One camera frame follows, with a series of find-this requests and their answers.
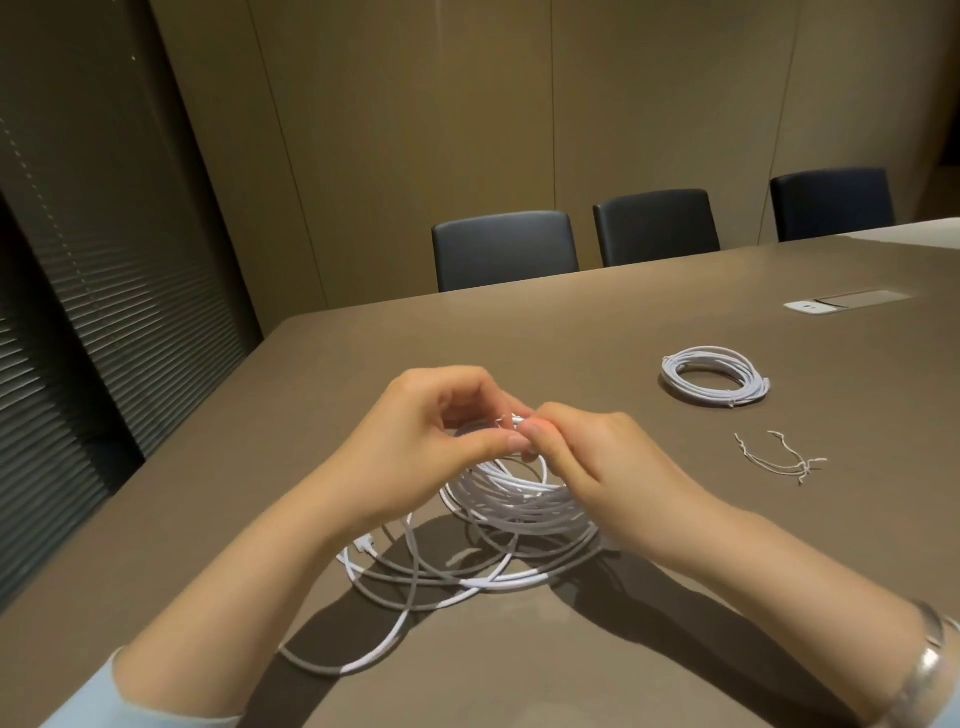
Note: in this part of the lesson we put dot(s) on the person's left hand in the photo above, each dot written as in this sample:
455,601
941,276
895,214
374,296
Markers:
405,450

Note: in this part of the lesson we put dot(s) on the person's right hand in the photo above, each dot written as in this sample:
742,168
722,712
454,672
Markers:
630,487

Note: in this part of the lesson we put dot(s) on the single white twist tie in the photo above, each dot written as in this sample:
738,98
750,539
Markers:
514,418

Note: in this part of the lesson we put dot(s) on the person's right forearm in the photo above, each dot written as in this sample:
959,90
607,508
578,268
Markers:
795,585

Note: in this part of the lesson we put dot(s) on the person's left forearm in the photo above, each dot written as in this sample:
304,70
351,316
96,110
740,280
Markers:
240,600

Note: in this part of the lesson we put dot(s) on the bunch of white twist ties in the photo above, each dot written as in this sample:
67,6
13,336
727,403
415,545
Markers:
802,469

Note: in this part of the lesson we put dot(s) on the dark meeting chair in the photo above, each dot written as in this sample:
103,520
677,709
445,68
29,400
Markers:
832,204
656,229
502,251

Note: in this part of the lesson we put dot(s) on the white table socket panel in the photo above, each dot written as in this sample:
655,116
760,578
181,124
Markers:
802,306

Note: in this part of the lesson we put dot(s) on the glass partition with grey blinds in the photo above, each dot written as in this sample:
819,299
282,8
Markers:
97,300

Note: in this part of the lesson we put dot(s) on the pale beige table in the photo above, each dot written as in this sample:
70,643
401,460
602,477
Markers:
922,234

